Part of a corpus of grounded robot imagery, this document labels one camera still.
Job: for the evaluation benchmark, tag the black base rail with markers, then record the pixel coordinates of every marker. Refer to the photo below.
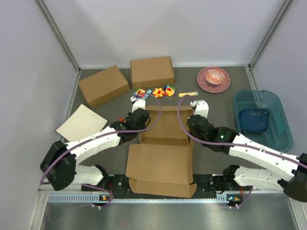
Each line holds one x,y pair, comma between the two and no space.
118,184

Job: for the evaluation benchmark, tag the rainbow flower plush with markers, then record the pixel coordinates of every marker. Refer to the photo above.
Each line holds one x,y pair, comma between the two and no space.
139,93
169,90

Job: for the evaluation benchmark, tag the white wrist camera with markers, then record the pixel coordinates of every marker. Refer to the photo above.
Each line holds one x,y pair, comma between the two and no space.
137,103
200,107

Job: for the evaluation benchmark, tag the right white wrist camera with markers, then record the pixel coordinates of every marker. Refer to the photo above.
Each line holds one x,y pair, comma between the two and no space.
200,107

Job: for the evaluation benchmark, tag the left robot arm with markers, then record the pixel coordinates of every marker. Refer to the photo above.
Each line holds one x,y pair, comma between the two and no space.
62,161

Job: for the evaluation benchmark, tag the grey slotted cable duct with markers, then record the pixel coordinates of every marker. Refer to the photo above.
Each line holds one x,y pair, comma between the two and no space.
97,198

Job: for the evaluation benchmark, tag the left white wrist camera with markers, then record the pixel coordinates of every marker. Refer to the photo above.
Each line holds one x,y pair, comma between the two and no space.
137,103

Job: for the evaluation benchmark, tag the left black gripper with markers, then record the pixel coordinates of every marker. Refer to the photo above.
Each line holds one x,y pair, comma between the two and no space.
143,127

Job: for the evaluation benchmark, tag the yellow chalk stick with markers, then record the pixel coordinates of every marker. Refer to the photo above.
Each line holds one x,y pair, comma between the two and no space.
188,93

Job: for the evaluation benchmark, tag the dark blue dish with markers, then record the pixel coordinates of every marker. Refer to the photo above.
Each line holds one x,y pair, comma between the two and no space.
254,120

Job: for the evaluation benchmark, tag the white square board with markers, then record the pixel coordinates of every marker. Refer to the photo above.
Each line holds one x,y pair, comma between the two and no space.
82,123

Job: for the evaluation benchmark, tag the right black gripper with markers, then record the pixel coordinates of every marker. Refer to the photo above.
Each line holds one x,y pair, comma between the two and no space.
191,133

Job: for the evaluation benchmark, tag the orange flower plush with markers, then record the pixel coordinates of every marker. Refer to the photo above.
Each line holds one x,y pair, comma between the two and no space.
158,92

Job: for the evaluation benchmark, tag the cardboard box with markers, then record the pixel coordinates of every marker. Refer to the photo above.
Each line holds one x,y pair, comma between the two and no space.
161,164
151,72
103,86

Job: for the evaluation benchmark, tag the pink plate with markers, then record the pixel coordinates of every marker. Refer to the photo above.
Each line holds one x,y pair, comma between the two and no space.
209,87

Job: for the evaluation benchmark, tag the teal plastic bin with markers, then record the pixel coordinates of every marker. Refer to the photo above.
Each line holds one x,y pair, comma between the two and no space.
277,136

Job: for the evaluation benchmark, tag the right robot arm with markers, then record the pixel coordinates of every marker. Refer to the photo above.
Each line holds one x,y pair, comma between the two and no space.
279,171

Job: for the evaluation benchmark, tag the rainbow flower plush right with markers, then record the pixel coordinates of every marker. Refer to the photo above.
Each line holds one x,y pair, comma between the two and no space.
169,90

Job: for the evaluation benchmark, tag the rainbow flower plush left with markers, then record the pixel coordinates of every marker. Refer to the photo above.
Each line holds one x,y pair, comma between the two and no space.
139,93

